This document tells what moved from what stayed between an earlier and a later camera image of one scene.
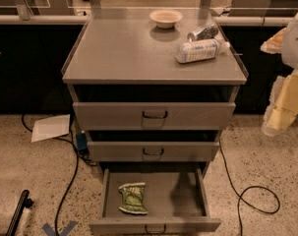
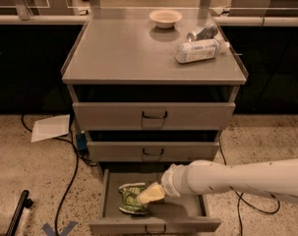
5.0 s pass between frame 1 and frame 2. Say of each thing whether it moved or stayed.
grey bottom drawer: stayed
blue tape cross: stayed
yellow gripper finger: moved
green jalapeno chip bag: stayed
